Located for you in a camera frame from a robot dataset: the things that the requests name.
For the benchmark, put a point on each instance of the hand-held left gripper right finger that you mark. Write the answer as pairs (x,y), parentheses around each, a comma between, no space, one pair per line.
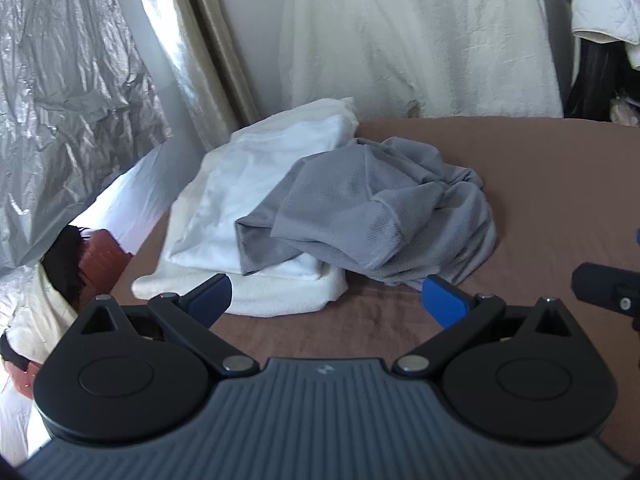
(442,302)

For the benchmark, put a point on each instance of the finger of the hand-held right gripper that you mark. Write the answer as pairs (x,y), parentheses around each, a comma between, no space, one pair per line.
(600,285)

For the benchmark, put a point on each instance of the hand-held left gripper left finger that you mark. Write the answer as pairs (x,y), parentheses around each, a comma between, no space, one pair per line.
(212,300)

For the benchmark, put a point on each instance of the grey mesh shirt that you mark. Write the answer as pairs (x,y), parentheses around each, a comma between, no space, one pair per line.
(350,210)

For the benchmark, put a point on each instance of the white terry towel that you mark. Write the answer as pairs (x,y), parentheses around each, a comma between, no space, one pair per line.
(280,295)

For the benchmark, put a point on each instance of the brown bed sheet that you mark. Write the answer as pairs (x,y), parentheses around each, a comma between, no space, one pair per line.
(550,185)

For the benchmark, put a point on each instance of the reddish brown leather bag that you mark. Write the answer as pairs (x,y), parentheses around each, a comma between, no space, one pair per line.
(102,260)

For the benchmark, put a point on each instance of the white smooth folded cloth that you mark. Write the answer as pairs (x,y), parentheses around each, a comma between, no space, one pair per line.
(240,180)

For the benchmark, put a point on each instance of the white sheet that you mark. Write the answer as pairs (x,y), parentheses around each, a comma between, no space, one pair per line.
(135,200)

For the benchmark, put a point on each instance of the black fuzzy cloth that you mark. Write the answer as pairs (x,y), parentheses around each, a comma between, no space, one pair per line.
(65,260)

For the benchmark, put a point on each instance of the cream crumpled cloth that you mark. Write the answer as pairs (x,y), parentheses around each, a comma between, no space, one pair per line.
(30,325)

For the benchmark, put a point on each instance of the black hanging garment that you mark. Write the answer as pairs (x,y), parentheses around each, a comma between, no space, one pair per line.
(590,80)

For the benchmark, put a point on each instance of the silver foil curtain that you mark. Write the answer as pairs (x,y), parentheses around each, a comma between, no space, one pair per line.
(65,110)

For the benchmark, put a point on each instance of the beige satin curtain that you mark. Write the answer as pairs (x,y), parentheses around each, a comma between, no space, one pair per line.
(170,35)

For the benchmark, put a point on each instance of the cream cloth cover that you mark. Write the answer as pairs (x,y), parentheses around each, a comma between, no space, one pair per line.
(400,35)

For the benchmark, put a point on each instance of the white quilted jacket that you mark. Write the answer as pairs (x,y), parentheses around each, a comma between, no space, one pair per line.
(600,5)

